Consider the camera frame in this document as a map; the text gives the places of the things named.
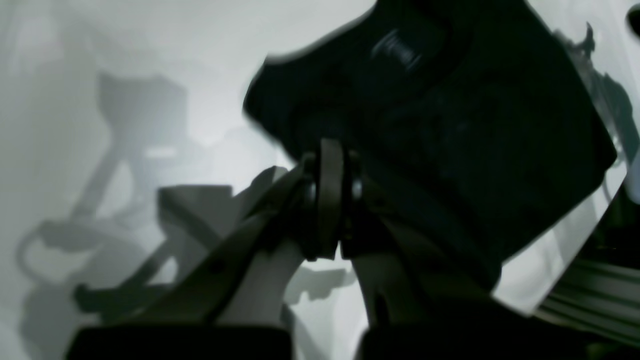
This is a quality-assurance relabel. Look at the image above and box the black t-shirt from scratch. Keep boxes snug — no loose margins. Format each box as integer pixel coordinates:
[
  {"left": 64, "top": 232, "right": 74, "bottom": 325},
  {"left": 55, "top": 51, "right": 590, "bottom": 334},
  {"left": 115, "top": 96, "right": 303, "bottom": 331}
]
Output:
[{"left": 243, "top": 0, "right": 617, "bottom": 291}]

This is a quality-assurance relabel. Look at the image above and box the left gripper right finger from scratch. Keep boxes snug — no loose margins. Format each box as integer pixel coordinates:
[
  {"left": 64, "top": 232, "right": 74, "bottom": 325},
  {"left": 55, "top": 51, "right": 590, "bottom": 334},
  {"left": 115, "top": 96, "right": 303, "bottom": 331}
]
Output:
[{"left": 340, "top": 150, "right": 601, "bottom": 360}]

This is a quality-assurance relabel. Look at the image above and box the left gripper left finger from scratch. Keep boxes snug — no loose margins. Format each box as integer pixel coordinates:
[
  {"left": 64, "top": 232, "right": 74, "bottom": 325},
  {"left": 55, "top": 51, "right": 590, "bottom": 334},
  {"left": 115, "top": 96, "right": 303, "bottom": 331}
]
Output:
[{"left": 66, "top": 139, "right": 346, "bottom": 360}]

